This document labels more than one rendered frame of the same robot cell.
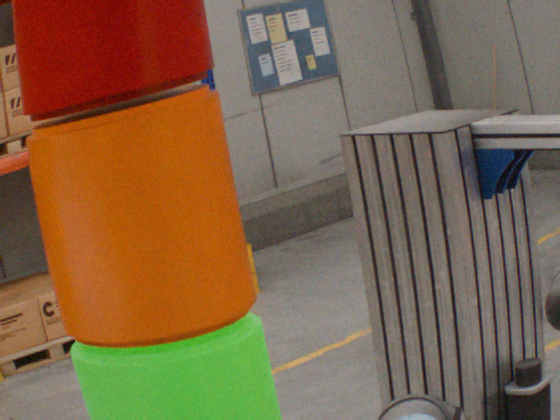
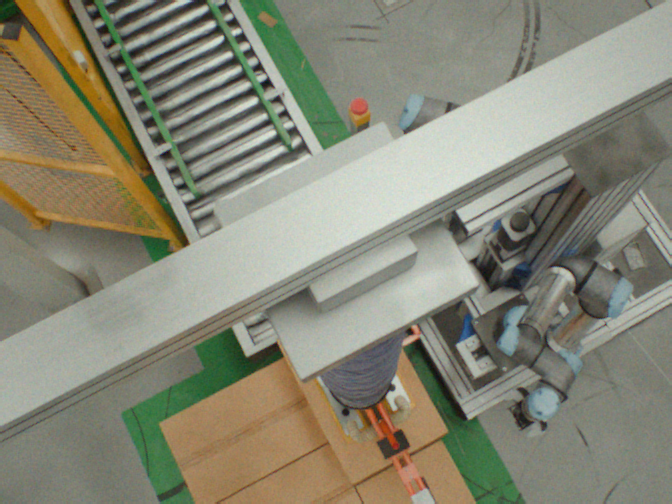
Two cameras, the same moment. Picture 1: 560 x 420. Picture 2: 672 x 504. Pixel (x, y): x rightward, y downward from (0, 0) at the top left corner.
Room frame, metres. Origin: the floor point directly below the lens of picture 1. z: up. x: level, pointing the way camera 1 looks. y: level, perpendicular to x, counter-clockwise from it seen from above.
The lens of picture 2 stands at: (1.78, -1.27, 4.11)
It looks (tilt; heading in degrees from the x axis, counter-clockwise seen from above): 75 degrees down; 112
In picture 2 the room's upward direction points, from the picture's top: 10 degrees counter-clockwise
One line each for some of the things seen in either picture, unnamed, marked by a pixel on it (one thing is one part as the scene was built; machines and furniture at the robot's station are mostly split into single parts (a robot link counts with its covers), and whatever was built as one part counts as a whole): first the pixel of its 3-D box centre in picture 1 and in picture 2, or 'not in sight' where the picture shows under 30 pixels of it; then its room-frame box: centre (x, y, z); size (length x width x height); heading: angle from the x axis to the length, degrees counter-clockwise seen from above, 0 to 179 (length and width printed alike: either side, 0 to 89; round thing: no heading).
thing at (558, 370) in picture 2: not in sight; (556, 369); (2.19, -0.88, 1.82); 0.11 x 0.11 x 0.08; 67
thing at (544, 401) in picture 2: not in sight; (542, 403); (2.17, -0.98, 1.82); 0.09 x 0.08 x 0.11; 67
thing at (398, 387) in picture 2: not in sight; (383, 370); (1.73, -0.87, 0.97); 0.34 x 0.10 x 0.05; 130
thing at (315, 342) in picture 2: not in sight; (344, 249); (1.67, -0.94, 2.85); 0.30 x 0.30 x 0.05; 40
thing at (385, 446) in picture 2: not in sight; (393, 444); (1.82, -1.13, 1.07); 0.10 x 0.08 x 0.06; 40
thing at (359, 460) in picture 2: not in sight; (361, 390); (1.66, -0.94, 0.74); 0.60 x 0.40 x 0.40; 130
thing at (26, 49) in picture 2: not in sight; (30, 155); (0.23, -0.35, 1.05); 0.87 x 0.10 x 2.10; 2
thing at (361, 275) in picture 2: not in sight; (342, 237); (1.67, -0.94, 2.91); 0.16 x 0.16 x 0.10; 40
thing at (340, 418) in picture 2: not in sight; (336, 395); (1.59, -0.99, 0.97); 0.34 x 0.10 x 0.05; 130
